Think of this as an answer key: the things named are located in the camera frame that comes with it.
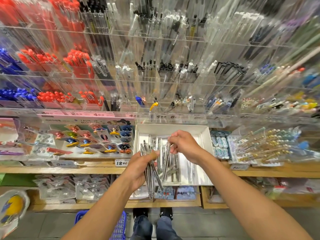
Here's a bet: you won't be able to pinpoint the clear acrylic display rack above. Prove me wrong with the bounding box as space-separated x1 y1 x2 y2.
0 0 320 125

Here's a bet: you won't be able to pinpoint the stack of clear gold-pen packets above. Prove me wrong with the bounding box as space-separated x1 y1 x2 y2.
229 126 320 165

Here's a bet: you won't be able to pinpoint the rows of red pens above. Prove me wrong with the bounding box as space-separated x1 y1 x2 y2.
0 0 106 105

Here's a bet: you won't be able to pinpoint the stack of blue eraser packets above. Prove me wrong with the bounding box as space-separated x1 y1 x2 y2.
210 130 232 160

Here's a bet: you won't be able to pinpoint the green shelf panel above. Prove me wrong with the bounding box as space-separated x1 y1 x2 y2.
0 173 23 187

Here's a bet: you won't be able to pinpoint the person's right leg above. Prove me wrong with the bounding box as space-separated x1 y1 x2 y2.
156 218 181 240

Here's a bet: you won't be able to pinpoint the person's left forearm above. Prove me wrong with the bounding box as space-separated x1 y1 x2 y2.
61 185 138 240

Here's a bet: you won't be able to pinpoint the person's right hand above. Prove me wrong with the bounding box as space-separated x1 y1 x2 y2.
168 130 206 165

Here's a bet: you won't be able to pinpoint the pile of silver pens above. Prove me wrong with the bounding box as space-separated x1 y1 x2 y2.
150 136 198 185

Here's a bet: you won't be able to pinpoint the clear pen bundle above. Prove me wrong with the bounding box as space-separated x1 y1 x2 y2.
139 142 165 199

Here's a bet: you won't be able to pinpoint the stack of pink packets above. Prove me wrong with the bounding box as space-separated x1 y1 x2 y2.
0 117 26 157

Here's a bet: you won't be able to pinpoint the tray of colourful clip packets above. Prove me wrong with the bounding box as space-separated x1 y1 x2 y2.
35 122 136 159

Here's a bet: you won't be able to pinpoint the row of small patterned packets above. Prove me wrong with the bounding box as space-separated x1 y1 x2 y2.
154 185 197 200

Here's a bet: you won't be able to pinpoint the person's right shoe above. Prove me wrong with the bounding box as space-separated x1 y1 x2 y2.
160 207 175 220

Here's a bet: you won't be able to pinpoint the rows of blue pens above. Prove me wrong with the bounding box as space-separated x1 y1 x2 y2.
0 47 38 103

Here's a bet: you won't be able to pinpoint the stack of clear stationery packets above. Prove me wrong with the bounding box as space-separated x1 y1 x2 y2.
34 175 112 203

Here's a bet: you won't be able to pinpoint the person's leg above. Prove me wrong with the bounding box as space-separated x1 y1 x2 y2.
130 216 153 240
156 218 181 240

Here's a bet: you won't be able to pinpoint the round yellow blue packet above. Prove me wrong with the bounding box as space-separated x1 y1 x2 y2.
0 190 31 235

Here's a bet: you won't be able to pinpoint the blue shopping basket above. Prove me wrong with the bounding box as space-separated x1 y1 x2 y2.
75 210 127 240

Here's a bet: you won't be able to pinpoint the person's left hand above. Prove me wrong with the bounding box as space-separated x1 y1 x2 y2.
121 150 161 193

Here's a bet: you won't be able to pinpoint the person's left shoe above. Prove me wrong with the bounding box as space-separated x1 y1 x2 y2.
132 208 149 219

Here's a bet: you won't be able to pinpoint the person's shoe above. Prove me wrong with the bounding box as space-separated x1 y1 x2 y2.
160 207 175 220
132 208 149 219

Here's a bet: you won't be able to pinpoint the person's left leg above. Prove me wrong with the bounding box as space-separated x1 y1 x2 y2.
130 216 153 240

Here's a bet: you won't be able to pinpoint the white cardboard box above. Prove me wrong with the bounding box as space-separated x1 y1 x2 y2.
132 123 216 187

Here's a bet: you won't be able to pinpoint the person's right forearm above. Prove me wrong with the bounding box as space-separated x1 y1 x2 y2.
197 150 313 240

